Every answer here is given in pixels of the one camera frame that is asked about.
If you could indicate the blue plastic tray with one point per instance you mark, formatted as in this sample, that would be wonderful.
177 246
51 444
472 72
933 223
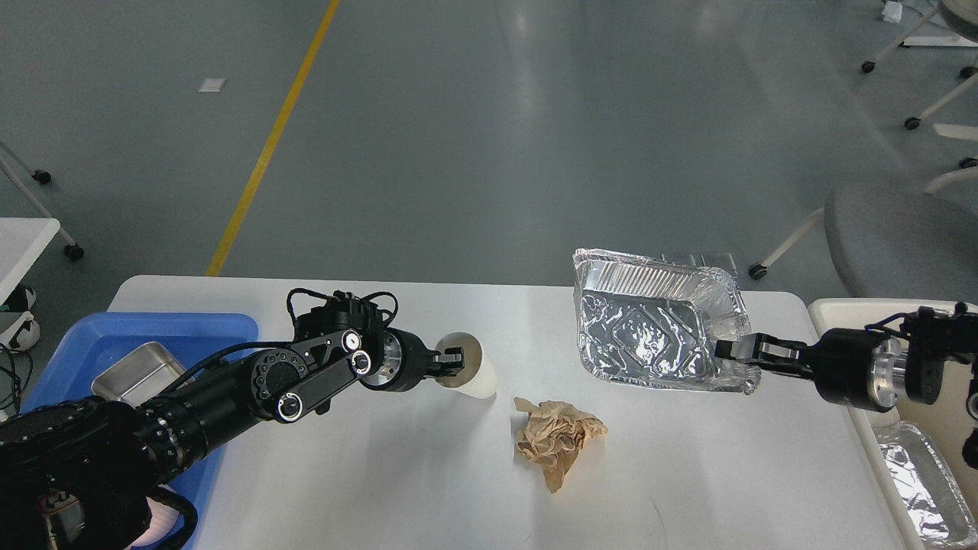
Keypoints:
84 351

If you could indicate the pink ribbed mug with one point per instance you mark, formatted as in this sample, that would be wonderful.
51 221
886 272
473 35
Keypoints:
163 520

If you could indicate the foil tray in bin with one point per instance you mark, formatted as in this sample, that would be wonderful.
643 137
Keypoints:
929 492

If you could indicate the brown paper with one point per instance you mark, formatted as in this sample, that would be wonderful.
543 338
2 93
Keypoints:
553 436

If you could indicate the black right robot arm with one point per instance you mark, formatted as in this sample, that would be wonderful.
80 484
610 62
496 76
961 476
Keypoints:
931 339

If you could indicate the white paper cup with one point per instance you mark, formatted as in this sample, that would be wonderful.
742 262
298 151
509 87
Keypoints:
477 378

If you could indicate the aluminium foil tray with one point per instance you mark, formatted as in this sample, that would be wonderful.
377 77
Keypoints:
655 324

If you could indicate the white side table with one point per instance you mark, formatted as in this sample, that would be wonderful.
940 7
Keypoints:
23 239

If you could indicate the black white sneaker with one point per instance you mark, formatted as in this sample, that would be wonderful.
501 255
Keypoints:
20 331

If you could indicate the beige plastic bin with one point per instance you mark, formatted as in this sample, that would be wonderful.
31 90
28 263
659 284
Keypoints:
946 422

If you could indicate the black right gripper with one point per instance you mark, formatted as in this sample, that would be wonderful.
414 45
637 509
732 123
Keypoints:
856 368

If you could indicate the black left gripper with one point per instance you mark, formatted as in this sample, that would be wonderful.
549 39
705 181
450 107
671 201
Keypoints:
403 361

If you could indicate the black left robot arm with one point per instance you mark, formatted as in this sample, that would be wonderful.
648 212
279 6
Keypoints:
331 349

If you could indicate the stainless steel tray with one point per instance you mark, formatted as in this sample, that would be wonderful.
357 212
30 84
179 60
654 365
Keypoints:
139 375

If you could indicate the grey office chair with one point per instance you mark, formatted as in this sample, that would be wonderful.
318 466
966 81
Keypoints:
888 243

